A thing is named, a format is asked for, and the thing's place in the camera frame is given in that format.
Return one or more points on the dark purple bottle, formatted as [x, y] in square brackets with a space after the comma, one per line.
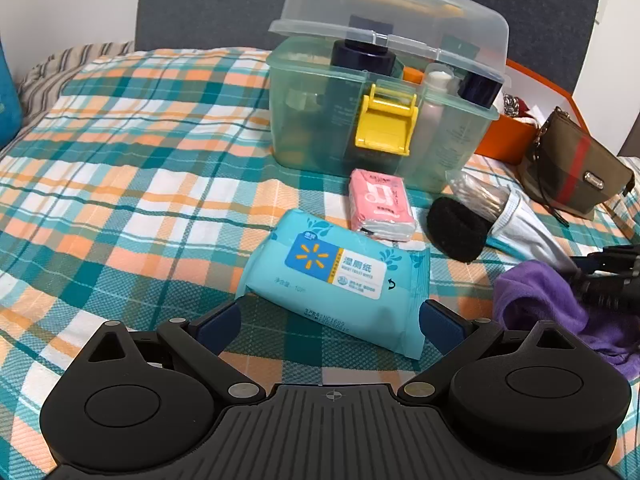
[477, 87]

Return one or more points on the striped pillow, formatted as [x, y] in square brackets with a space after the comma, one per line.
[55, 75]

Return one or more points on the plaid bed sheet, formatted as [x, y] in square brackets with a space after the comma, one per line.
[125, 185]

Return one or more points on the blue wet wipes pack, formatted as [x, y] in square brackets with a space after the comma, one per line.
[280, 280]

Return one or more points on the dark blue jar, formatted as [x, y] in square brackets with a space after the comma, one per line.
[362, 57]

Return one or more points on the white pink lotion bottle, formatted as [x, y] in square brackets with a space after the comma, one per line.
[435, 105]

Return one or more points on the teal cushion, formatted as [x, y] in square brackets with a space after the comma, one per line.
[9, 95]

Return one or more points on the orange capped bottle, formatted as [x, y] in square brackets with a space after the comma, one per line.
[413, 76]

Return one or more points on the steel wool scrubber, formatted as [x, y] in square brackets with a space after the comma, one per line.
[511, 105]

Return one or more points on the black fuzzy scrunchie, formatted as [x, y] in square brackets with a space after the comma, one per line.
[457, 230]

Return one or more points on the blue face mask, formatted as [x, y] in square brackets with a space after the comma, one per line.
[525, 235]

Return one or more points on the purple fleece cloth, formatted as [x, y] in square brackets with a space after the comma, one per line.
[540, 305]

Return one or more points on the green translucent lidded storage box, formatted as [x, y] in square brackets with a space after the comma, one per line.
[310, 125]

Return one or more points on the red cloth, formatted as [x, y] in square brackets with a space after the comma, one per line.
[526, 107]

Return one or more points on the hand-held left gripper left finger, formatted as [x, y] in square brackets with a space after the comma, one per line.
[220, 325]

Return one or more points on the grey upholstered headboard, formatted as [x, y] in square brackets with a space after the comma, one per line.
[200, 5]

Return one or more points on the clear bag of cotton swabs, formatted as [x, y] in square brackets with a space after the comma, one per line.
[480, 197]

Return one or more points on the pink tissue pack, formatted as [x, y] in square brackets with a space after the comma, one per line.
[380, 195]

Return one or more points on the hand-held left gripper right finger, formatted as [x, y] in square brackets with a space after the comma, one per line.
[442, 325]

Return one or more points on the orange box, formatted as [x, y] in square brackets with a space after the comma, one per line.
[505, 137]

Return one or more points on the brown striped zipper pouch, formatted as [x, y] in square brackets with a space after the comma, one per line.
[555, 170]

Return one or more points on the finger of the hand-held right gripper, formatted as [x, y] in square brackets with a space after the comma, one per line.
[615, 260]
[615, 292]

